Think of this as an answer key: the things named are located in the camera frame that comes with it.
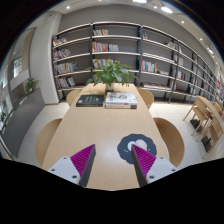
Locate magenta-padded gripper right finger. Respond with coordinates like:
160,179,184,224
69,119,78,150
130,144,178,188

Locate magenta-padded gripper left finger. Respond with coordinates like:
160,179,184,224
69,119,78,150
48,144,97,188

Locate pale pink computer mouse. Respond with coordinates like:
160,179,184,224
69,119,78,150
127,139,149,153

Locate dark blue cloud-shaped mouse pad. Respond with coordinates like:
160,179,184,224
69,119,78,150
116,133,158,165

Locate round-backed wooden chair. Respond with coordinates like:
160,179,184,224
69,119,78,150
152,116,186,168
137,87,156,110
65,88,82,107
34,117,64,167

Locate black book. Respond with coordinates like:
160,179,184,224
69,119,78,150
75,94,106,108

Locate light wooden slatted chair group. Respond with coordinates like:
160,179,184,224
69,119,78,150
182,95,224,160

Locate white illustrated book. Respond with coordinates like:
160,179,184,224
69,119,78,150
104,91,139,110

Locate small green floor plant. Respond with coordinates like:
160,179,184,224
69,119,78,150
0,110,8,125

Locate large green floor plant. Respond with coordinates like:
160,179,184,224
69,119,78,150
23,77,40,95

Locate green potted plant white pot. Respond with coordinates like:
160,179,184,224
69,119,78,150
85,58,138,93

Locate grey bookshelf unit with books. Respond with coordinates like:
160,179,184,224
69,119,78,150
51,21,224,105

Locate round ceiling lights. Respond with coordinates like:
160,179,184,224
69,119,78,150
64,0,217,56

